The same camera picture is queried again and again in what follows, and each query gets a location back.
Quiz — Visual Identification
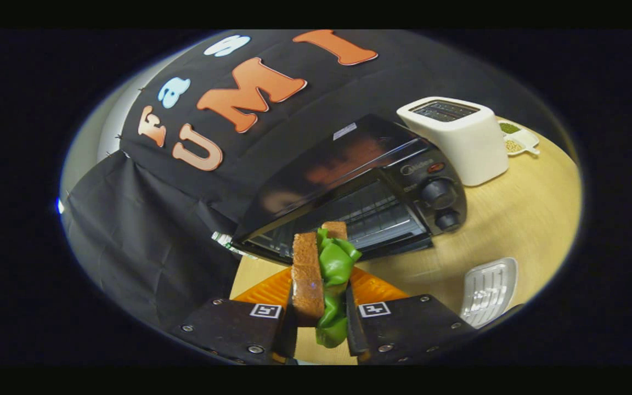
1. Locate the white bottle with green label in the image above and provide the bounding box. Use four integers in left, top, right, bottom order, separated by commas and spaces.
211, 230, 245, 256

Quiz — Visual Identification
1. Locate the black backdrop cloth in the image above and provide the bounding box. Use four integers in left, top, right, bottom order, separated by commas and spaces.
61, 29, 569, 330

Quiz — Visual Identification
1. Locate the lettuce sandwich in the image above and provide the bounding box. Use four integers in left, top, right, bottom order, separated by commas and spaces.
291, 221, 362, 349

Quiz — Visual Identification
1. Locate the black toaster oven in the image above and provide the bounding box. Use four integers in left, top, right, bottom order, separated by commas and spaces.
232, 114, 468, 267

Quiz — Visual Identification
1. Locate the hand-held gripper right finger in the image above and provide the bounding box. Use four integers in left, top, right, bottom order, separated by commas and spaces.
345, 267, 478, 365

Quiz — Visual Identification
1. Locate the white rectangular tray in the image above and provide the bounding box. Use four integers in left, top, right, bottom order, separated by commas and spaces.
461, 257, 518, 329

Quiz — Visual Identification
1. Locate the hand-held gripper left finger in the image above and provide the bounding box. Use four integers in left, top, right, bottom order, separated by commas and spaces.
169, 267, 298, 365

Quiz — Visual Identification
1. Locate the white divided dish with beans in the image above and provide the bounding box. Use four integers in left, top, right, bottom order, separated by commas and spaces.
498, 120, 540, 157

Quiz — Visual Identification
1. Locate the white pop-up toaster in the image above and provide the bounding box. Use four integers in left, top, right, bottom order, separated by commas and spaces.
397, 97, 510, 187

